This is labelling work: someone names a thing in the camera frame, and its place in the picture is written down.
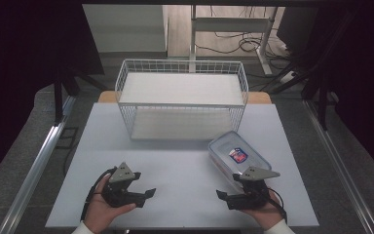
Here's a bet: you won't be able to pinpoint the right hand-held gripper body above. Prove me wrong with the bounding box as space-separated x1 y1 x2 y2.
227 166 281 211

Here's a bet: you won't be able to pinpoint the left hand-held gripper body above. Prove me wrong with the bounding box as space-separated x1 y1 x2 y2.
101 161 146 209

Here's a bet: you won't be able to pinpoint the clear plastic lidded container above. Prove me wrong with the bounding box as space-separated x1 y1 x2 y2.
207 130 273 193

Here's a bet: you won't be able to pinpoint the person's right hand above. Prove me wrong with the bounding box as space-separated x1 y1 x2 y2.
240 188 287 231

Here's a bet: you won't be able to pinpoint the person's left hand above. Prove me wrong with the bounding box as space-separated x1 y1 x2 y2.
83 175 137 234

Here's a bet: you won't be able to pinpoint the person's right white sleeve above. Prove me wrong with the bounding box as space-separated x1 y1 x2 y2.
264 218 296 234

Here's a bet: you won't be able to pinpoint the person's white sleeve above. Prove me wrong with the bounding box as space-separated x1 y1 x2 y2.
264 218 296 234
71 220 95 234

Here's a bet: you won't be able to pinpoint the person's left white sleeve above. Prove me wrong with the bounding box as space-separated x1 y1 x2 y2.
71 220 95 234

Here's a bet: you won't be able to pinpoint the wooden table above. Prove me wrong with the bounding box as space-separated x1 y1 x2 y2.
96 90 273 105

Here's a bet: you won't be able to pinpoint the black metal stand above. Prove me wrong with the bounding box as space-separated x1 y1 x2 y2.
53 63 109 127
268 48 339 132

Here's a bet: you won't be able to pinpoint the white power strip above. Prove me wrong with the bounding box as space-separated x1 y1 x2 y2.
277 70 298 85

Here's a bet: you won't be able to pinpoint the white cabinet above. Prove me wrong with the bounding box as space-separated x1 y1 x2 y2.
82 3 169 55

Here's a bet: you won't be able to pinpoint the dark curtain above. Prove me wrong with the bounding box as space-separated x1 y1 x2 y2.
305 0 374 187
0 0 105 190

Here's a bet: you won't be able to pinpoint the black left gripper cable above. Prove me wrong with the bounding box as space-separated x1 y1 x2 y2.
80 166 118 222

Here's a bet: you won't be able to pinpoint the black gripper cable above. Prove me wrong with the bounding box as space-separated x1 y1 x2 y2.
266 186 288 225
80 166 118 222

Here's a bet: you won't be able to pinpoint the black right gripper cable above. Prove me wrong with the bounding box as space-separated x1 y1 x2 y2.
266 186 288 225

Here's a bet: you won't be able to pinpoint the black metal bracket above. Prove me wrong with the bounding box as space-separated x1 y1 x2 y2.
56 126 80 150

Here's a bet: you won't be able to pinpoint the aluminium rail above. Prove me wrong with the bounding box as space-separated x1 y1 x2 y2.
301 98 374 234
0 95 78 234

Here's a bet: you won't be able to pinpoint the white wire two-tier rack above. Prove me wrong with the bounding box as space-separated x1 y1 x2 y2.
114 58 250 141

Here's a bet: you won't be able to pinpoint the black floor cables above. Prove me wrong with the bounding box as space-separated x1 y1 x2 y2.
194 5 294 57

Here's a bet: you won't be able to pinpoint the white metal desk frame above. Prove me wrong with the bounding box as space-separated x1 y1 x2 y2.
189 4 279 77

